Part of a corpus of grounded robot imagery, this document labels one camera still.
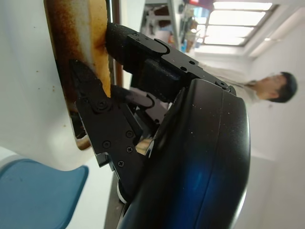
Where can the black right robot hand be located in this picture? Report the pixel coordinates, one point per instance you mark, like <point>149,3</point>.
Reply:
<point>190,155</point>

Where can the golden toast slice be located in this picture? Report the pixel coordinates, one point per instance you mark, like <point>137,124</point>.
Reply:
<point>100,23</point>

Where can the person in dark clothes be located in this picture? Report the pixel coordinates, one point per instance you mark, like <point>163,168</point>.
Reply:
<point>281,86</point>

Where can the cream two-slot toaster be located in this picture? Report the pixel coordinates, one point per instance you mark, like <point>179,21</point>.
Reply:
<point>23,83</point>

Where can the bright window panes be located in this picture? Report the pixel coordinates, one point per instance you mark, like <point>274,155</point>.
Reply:
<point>233,26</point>

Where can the blue plastic tray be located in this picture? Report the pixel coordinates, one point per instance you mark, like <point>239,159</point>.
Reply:
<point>35,195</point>

